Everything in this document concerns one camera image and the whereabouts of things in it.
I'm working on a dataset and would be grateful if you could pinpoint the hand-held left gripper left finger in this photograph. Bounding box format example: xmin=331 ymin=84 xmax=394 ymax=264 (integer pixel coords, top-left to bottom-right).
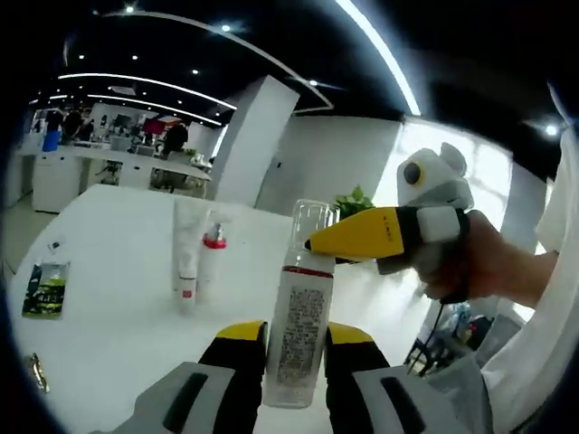
xmin=110 ymin=320 xmax=269 ymax=434

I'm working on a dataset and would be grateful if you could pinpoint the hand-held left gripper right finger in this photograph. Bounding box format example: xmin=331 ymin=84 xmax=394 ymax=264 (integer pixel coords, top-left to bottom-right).
xmin=324 ymin=321 xmax=471 ymax=434

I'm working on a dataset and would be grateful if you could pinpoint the clear cap white skincare bottle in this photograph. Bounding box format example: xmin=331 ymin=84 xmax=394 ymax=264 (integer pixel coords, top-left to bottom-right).
xmin=263 ymin=198 xmax=341 ymax=410

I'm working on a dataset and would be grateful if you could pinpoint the red collar skincare pump bottle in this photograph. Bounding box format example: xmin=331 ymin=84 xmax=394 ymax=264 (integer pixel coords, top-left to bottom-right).
xmin=196 ymin=220 xmax=230 ymax=305

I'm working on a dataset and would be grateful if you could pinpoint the white skincare tube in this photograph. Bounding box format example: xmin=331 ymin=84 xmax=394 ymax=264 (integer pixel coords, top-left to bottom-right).
xmin=172 ymin=198 xmax=210 ymax=316

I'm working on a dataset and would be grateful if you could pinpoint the small gold packet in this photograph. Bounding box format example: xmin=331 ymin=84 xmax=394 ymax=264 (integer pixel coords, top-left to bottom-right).
xmin=25 ymin=352 xmax=51 ymax=394

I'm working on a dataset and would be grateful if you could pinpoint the person's right hand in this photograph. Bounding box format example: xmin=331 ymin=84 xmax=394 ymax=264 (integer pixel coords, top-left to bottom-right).
xmin=416 ymin=211 xmax=542 ymax=303

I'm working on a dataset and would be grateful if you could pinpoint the potted green plant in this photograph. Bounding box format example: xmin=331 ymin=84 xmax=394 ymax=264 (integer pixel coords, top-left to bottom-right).
xmin=334 ymin=184 xmax=376 ymax=222

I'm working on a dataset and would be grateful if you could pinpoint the person's white shirt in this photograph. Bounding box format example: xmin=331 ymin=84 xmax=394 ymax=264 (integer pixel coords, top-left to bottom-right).
xmin=424 ymin=128 xmax=579 ymax=434

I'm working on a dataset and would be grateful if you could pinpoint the green black foil packet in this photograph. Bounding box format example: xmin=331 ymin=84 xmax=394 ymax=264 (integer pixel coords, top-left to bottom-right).
xmin=21 ymin=260 xmax=71 ymax=320

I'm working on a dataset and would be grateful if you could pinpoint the white background counter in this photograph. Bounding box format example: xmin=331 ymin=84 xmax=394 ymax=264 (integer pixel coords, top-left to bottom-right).
xmin=17 ymin=146 xmax=214 ymax=213

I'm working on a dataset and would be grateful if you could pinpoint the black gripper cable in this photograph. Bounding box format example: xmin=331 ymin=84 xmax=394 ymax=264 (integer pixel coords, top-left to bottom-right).
xmin=406 ymin=293 xmax=458 ymax=376

